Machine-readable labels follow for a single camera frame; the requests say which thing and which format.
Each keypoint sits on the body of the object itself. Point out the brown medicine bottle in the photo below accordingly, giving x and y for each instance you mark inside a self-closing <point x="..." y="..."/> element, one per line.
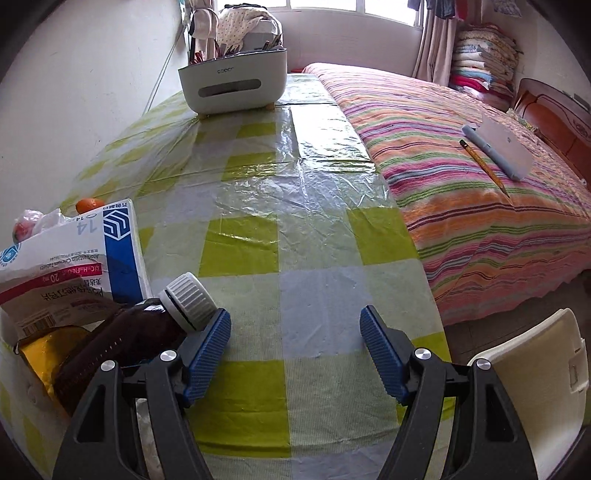
<point x="135" y="335"/>

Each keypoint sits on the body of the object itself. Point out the white desktop organizer box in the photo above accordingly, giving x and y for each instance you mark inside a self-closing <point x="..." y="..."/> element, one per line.
<point x="237" y="82"/>

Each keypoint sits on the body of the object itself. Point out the yellow foil packet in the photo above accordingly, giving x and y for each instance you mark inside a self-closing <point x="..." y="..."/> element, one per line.
<point x="44" y="352"/>

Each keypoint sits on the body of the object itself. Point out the stack of folded quilts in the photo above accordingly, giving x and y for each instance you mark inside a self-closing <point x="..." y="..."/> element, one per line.
<point x="484" y="64"/>

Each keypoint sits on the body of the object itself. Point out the orange fruit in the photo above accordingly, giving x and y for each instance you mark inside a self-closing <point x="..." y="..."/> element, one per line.
<point x="88" y="204"/>

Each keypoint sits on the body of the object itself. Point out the red wooden headboard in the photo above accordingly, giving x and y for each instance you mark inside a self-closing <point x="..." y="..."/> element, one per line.
<point x="560" y="122"/>

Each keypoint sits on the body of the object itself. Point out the hanging clothes on rail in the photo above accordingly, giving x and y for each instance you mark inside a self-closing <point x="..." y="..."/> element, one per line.
<point x="448" y="9"/>

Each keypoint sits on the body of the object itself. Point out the striped colourful bed sheet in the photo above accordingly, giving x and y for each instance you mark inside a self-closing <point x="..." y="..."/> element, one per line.
<point x="483" y="252"/>

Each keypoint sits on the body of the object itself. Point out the pink curtain right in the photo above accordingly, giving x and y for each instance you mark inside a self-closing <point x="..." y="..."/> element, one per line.
<point x="435" y="54"/>

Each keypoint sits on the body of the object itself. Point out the white bag with fruit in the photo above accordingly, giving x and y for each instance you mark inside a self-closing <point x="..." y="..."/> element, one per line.
<point x="32" y="222"/>

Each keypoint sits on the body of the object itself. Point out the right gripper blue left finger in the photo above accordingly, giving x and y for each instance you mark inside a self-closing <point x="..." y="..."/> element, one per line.
<point x="202" y="353"/>

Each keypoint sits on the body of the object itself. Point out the white blue cardboard box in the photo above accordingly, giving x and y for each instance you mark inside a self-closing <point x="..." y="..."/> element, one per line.
<point x="72" y="271"/>

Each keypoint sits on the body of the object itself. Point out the yellow pencil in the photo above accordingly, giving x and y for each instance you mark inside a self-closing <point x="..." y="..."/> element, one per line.
<point x="484" y="166"/>

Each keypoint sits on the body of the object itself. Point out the white appliance with cloth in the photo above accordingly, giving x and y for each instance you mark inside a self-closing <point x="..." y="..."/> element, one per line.
<point x="236" y="29"/>

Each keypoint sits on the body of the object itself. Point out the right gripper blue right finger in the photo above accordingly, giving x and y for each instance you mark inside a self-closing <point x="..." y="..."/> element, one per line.
<point x="390" y="350"/>

